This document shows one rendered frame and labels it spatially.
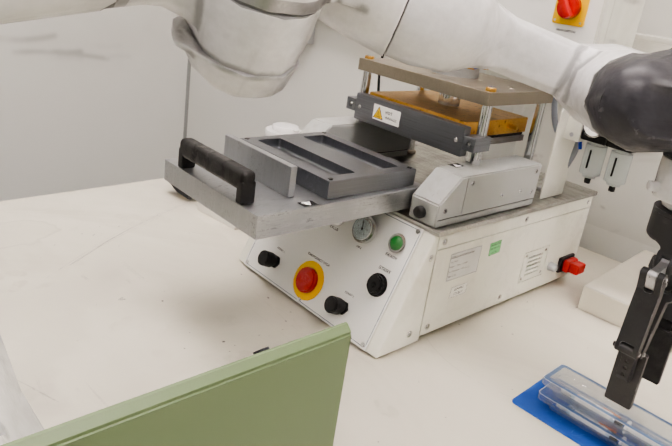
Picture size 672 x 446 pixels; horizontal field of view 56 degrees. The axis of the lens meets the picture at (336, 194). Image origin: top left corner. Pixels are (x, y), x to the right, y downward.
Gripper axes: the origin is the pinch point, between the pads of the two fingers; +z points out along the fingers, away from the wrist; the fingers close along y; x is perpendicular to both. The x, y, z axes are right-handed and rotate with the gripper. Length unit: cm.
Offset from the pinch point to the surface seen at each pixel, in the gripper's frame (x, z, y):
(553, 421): -6.3, 9.8, 4.0
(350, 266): -38.2, 0.8, 10.5
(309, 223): -33.5, -10.2, 24.2
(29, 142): -189, 24, 5
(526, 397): -11.0, 9.8, 2.7
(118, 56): -190, -4, -25
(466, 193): -27.7, -12.8, 0.5
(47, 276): -70, 9, 42
